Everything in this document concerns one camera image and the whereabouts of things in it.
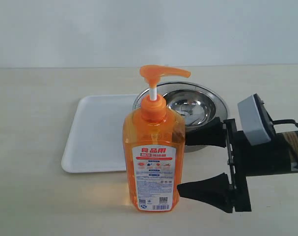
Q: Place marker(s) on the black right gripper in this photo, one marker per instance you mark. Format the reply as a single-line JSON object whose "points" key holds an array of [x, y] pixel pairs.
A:
{"points": [[217, 191]]}

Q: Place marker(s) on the large stainless steel basin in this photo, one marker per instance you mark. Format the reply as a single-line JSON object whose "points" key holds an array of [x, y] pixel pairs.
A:
{"points": [[222, 109]]}

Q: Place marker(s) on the white rectangular plastic tray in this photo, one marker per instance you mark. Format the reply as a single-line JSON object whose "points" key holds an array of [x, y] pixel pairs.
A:
{"points": [[94, 143]]}

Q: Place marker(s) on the orange dish soap pump bottle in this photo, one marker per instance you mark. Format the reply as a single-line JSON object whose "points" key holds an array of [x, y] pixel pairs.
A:
{"points": [[154, 143]]}

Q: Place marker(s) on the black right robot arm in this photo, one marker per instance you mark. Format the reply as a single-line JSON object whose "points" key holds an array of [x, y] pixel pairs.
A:
{"points": [[278, 157]]}

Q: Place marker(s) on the small stainless steel bowl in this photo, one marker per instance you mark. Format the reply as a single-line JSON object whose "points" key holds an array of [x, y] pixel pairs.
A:
{"points": [[196, 108]]}

